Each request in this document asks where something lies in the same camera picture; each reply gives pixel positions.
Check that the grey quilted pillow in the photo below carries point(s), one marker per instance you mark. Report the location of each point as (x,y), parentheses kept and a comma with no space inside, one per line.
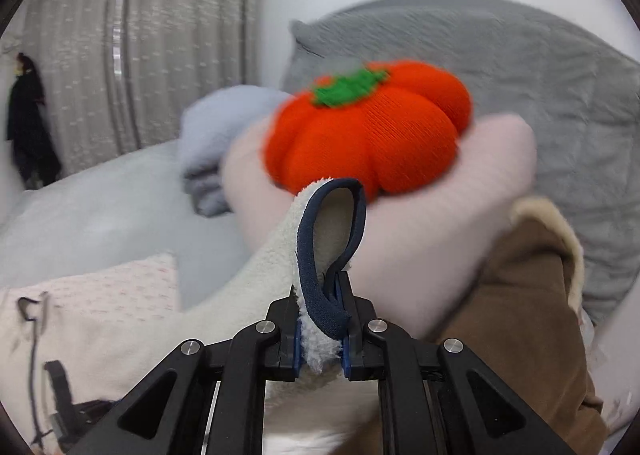
(550,85)

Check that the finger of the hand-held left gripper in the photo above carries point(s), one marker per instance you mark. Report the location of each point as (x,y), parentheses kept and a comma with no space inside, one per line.
(82,417)

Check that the black hanging coat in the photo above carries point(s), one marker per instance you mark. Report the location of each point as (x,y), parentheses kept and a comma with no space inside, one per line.
(30,125)

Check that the brown jacket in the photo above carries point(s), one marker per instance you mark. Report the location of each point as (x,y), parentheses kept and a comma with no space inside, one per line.
(515,310)

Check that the grey patterned curtain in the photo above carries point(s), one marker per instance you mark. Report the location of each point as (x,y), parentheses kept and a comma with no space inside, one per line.
(165,50)

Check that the cherry print blanket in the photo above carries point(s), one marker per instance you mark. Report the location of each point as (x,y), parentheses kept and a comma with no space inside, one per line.
(110,285)

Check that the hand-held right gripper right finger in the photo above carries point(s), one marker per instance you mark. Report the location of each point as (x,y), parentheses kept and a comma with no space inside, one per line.
(358,335)

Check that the grey bed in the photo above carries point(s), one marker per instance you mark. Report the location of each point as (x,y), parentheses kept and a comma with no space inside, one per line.
(100,215)

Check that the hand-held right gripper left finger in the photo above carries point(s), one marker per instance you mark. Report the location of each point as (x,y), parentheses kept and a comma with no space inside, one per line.
(284,335)

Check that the white fleece jacket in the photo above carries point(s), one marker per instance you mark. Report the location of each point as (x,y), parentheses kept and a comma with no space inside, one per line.
(280,275)

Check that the light blue folded blanket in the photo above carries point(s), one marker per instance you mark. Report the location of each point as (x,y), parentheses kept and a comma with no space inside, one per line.
(220,135)

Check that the pink pillow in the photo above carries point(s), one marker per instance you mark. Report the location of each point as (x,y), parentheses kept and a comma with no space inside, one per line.
(430,245)

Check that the orange pumpkin plush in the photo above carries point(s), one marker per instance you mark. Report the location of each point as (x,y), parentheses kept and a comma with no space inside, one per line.
(380,135)

